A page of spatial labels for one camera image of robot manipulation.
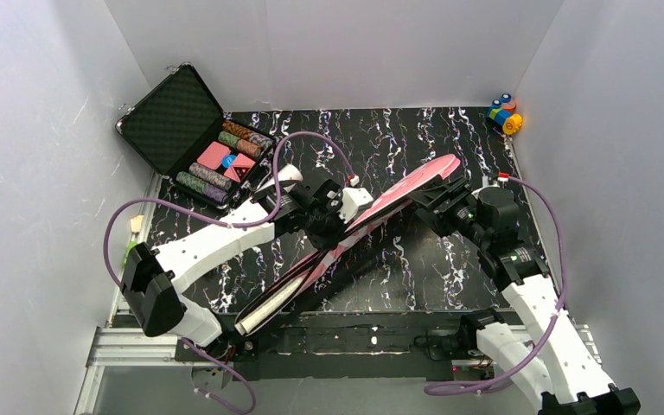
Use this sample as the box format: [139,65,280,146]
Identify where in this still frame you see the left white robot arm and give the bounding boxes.
[119,180,368,346]

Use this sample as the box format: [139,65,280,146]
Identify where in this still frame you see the pink racket bag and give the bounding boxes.
[233,153,463,337]

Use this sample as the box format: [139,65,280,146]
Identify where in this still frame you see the green red chip stack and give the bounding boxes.
[218,131,264,159]

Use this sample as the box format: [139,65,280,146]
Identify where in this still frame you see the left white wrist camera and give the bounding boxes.
[338,188,374,224]

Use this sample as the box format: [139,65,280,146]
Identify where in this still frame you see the brown striped chip stack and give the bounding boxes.
[222,120,274,149]

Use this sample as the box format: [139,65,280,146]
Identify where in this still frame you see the blue dealer chip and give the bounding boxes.
[221,154,237,169]

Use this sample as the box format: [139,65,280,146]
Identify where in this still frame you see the chrome case handle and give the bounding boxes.
[244,155,273,193]

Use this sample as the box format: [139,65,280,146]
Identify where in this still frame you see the pink card deck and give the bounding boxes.
[196,142,232,170]
[224,153,255,182]

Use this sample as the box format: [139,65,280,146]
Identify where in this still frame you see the purple patterned chip stack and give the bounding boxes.
[189,163,234,191]

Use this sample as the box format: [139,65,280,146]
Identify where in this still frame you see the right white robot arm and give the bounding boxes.
[409,178,641,414]

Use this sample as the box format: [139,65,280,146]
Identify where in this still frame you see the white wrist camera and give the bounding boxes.
[476,172,510,192]
[338,188,374,224]

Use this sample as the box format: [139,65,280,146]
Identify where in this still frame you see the white shuttlecock tube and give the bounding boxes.
[251,164,303,211]

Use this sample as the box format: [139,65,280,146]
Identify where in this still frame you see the purple cable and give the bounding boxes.
[104,131,359,415]
[423,174,568,398]

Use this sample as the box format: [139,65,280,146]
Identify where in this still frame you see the black poker chip case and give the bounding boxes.
[116,63,278,210]

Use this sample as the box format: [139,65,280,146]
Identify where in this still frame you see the green clip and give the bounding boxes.
[122,240,137,266]

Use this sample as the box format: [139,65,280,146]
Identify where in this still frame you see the beige clip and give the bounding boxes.
[130,214,144,233]

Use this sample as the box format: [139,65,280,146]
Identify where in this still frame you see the aluminium rail frame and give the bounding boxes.
[73,171,616,415]

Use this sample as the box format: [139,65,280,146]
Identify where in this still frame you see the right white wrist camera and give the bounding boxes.
[476,172,510,192]

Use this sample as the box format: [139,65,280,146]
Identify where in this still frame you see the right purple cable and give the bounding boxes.
[423,174,568,398]

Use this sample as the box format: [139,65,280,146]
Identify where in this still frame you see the colourful toy blocks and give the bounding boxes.
[486,93,524,136]

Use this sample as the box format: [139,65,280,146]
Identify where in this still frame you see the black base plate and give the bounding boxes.
[208,310,495,381]

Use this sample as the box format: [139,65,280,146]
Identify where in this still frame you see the green purple chip stack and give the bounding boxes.
[176,172,229,205]

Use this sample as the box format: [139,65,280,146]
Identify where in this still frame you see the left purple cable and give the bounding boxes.
[104,131,359,415]

